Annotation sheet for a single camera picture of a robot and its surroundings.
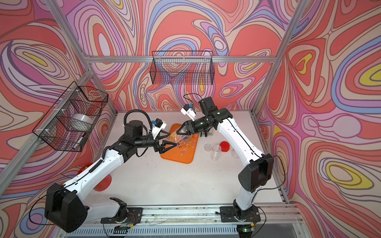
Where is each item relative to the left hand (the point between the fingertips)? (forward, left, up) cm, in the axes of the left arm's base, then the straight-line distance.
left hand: (173, 140), depth 73 cm
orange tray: (+6, +2, -25) cm, 26 cm away
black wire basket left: (+6, +53, +5) cm, 53 cm away
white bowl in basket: (+5, +44, +8) cm, 45 cm away
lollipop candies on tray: (+15, -7, -24) cm, 29 cm away
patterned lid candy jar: (0, -1, +2) cm, 3 cm away
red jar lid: (+10, -31, -21) cm, 39 cm away
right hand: (+1, -5, +2) cm, 5 cm away
